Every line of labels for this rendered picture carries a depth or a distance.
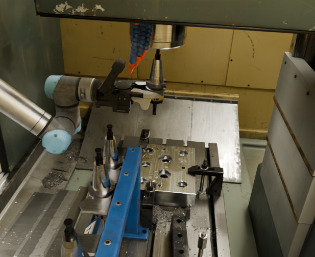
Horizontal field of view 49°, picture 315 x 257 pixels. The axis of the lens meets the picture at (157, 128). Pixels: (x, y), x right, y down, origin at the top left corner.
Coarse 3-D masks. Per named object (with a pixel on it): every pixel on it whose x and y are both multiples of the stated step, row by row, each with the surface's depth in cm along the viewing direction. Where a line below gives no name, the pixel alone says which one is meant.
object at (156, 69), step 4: (156, 60) 98; (160, 60) 98; (152, 64) 99; (156, 64) 98; (160, 64) 99; (152, 68) 99; (156, 68) 99; (160, 68) 99; (152, 72) 100; (156, 72) 99; (160, 72) 100; (152, 76) 100; (156, 76) 100; (160, 76) 100; (152, 80) 100; (156, 80) 100; (160, 80) 100
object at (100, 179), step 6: (96, 168) 77; (102, 168) 77; (96, 174) 78; (102, 174) 78; (108, 174) 80; (96, 180) 78; (102, 180) 78; (108, 180) 80; (96, 186) 79; (102, 186) 79; (108, 186) 80
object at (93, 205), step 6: (90, 198) 78; (96, 198) 78; (102, 198) 79; (108, 198) 79; (84, 204) 77; (90, 204) 77; (96, 204) 77; (102, 204) 77; (108, 204) 77; (84, 210) 75; (90, 210) 75; (96, 210) 75; (102, 210) 75; (108, 210) 75
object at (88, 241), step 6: (78, 234) 69; (84, 234) 69; (90, 234) 69; (84, 240) 68; (90, 240) 68; (96, 240) 68; (84, 246) 66; (90, 246) 67; (96, 246) 67; (90, 252) 65
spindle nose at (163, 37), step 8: (152, 24) 86; (160, 24) 86; (152, 32) 87; (160, 32) 87; (168, 32) 88; (176, 32) 89; (184, 32) 91; (152, 40) 88; (160, 40) 88; (168, 40) 89; (176, 40) 90; (184, 40) 94; (152, 48) 90; (160, 48) 90; (168, 48) 90
